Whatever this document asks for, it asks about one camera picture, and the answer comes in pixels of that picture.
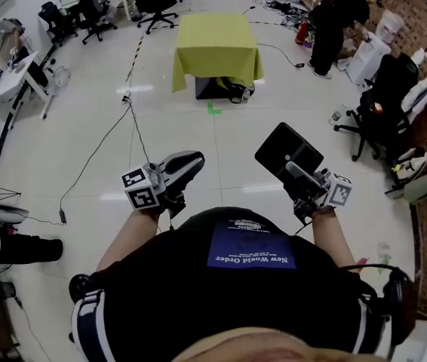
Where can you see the person's left forearm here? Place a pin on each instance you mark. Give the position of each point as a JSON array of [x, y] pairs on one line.
[[130, 240]]

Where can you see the person's black printed shirt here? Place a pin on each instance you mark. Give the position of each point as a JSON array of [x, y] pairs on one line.
[[232, 296]]

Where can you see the person's right forearm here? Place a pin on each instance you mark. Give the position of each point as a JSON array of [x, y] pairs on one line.
[[330, 240]]

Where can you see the black power adapter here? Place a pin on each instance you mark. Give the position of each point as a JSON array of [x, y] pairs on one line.
[[63, 216]]

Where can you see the clear water bottle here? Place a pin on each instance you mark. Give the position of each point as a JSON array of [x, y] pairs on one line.
[[336, 115]]

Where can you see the table with green cloth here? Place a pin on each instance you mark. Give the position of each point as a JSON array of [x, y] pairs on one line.
[[215, 43]]

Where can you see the black curved pole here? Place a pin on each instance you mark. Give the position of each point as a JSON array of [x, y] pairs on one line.
[[4, 134]]

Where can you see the striped floor tape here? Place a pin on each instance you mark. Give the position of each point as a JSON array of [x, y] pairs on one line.
[[135, 57]]

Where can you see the white floor fan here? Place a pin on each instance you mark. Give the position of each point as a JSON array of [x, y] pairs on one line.
[[60, 79]]

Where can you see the white bucket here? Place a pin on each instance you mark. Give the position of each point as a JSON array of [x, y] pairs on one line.
[[390, 25]]

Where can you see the green floor tape mark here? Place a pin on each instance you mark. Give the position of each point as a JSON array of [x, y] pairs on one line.
[[212, 109]]

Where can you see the black box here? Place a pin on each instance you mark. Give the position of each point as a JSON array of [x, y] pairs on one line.
[[207, 89]]

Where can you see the white cardboard box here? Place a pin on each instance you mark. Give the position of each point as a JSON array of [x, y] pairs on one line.
[[366, 60]]

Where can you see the black and yellow backpack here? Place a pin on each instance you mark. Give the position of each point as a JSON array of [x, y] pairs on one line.
[[238, 87]]

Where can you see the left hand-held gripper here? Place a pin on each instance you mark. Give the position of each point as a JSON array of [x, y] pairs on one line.
[[143, 191]]

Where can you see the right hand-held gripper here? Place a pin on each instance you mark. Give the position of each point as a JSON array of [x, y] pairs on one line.
[[319, 194]]

